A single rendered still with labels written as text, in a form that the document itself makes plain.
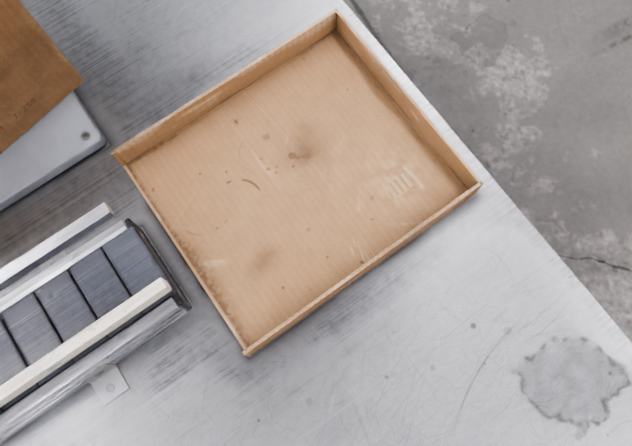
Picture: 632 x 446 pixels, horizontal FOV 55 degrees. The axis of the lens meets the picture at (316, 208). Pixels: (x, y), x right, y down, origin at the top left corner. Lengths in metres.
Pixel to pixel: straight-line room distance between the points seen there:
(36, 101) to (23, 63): 0.06
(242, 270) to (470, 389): 0.26
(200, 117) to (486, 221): 0.34
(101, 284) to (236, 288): 0.14
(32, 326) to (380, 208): 0.37
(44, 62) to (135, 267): 0.23
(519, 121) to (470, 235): 1.03
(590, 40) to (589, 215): 0.50
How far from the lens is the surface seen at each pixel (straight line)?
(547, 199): 1.63
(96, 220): 0.57
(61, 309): 0.65
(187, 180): 0.69
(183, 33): 0.78
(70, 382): 0.65
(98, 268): 0.64
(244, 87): 0.72
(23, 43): 0.67
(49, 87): 0.73
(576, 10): 1.90
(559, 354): 0.68
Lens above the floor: 1.47
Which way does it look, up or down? 74 degrees down
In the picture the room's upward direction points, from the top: 4 degrees counter-clockwise
